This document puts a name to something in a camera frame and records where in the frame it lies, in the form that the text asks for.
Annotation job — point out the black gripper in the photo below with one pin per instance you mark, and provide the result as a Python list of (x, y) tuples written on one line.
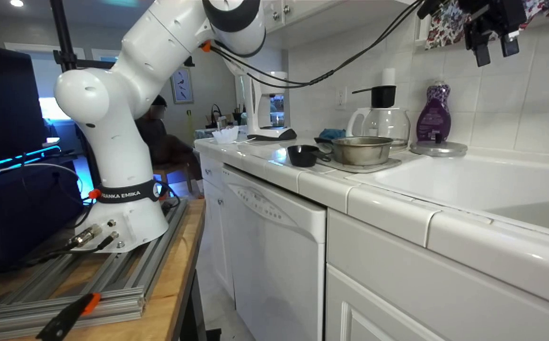
[(493, 15)]

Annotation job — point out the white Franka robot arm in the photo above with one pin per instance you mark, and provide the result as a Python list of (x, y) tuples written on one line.
[(129, 76)]

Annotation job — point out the metal cooking pot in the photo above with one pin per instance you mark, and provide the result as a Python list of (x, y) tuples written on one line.
[(362, 152)]

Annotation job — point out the floral curtain valance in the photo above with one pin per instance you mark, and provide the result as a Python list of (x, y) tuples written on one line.
[(446, 27)]

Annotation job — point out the purple bottle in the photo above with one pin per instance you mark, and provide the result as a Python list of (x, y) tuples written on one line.
[(434, 119)]

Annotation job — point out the white paper towel roll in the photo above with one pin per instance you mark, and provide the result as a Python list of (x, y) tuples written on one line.
[(389, 76)]

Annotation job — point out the glass carafe with black top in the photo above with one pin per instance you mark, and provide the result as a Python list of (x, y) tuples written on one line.
[(381, 123)]

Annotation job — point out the white double sink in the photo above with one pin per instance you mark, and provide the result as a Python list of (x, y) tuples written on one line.
[(495, 186)]

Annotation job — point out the blue cloth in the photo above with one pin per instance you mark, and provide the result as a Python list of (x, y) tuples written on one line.
[(332, 133)]

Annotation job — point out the small black measuring cup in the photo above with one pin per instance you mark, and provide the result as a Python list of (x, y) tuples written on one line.
[(304, 155)]

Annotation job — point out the white under-sink cabinet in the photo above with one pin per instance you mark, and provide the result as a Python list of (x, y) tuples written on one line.
[(427, 296)]

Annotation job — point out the white crumpled paper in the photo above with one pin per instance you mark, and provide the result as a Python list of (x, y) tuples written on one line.
[(226, 135)]

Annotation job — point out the white dishwasher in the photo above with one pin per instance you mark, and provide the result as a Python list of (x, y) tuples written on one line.
[(275, 252)]

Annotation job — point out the seated person in dark clothes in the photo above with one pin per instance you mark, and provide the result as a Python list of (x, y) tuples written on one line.
[(162, 144)]

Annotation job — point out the wooden table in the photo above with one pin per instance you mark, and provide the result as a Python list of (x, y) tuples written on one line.
[(167, 284)]

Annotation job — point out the black vertical stand pole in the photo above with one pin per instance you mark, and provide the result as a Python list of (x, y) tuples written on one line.
[(63, 30)]

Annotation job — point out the black computer monitor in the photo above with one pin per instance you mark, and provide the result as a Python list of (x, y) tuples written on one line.
[(3, 104)]

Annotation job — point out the black tool with orange band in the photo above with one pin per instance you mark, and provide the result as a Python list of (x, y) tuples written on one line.
[(67, 315)]

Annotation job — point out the dark blue equipment box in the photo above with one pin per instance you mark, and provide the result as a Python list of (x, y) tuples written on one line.
[(16, 214)]

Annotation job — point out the framed wall picture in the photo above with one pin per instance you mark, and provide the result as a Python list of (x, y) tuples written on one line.
[(182, 85)]

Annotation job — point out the aluminium mounting frame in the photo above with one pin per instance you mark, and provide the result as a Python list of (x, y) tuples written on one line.
[(67, 286)]

